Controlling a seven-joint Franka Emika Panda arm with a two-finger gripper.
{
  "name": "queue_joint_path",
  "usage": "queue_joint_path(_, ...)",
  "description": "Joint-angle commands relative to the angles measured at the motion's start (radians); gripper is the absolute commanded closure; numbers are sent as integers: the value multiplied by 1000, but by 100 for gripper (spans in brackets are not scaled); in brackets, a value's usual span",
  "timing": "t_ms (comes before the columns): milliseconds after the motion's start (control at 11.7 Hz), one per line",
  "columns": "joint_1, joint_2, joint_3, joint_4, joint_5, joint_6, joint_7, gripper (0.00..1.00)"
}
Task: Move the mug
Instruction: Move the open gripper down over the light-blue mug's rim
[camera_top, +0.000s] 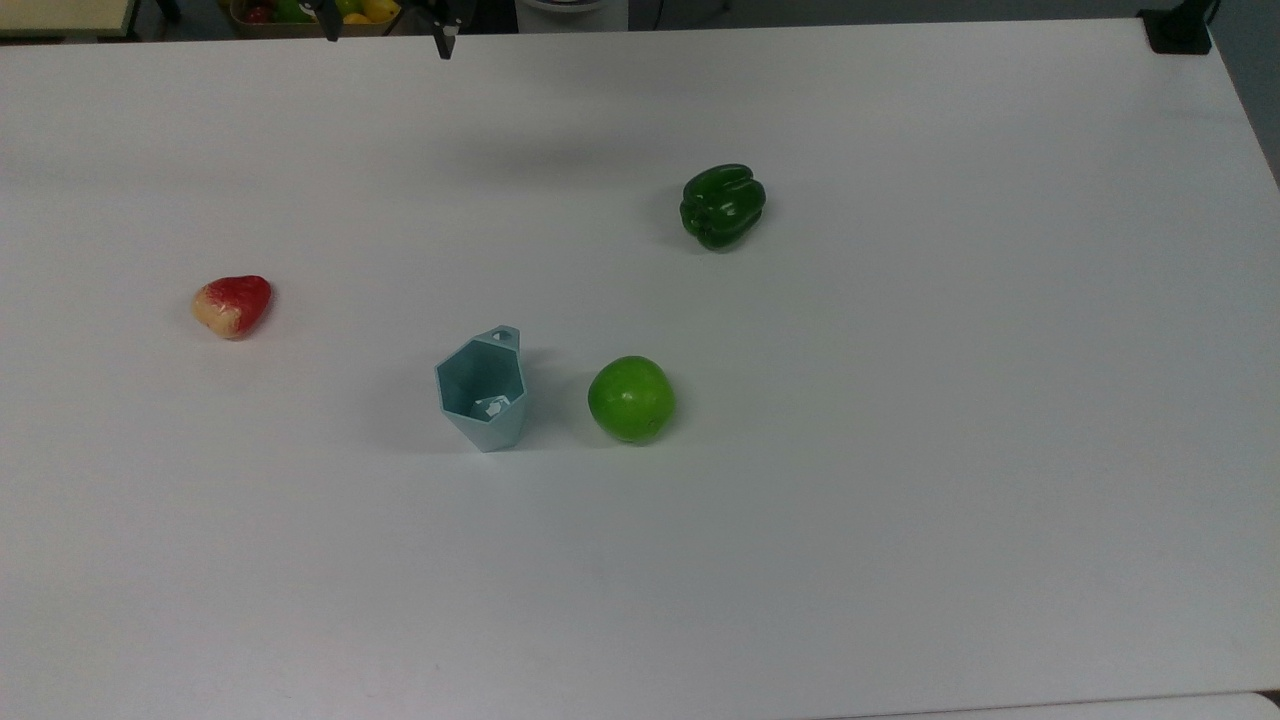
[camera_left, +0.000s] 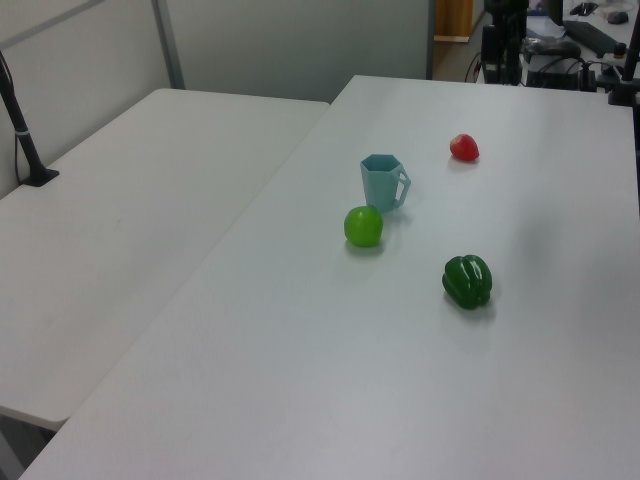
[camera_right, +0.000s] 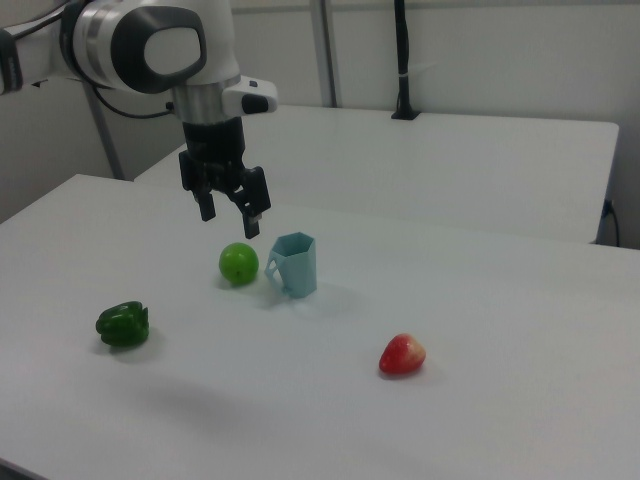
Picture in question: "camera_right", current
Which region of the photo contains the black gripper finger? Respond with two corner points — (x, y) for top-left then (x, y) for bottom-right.
(227, 166), (273, 240)
(197, 191), (218, 223)

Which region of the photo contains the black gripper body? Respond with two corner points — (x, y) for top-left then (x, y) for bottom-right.
(178, 116), (259, 197)

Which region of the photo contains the light blue hexagonal mug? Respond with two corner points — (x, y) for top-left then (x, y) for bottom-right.
(264, 232), (319, 300)

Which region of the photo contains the green apple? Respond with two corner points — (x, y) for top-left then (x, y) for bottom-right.
(218, 242), (260, 287)

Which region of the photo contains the green bell pepper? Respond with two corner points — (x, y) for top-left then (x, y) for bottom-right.
(95, 300), (151, 347)

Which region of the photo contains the black pole with base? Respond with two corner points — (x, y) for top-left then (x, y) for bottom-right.
(390, 0), (420, 121)

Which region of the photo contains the red strawberry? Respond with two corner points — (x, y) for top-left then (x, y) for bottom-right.
(378, 333), (428, 376)

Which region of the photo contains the grey partition post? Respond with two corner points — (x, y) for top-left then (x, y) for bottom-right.
(308, 0), (342, 108)
(89, 87), (125, 180)

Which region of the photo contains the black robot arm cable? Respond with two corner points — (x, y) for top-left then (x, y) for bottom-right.
(84, 82), (176, 120)

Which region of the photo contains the black wall cable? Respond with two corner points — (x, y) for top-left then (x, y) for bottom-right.
(602, 198), (622, 246)

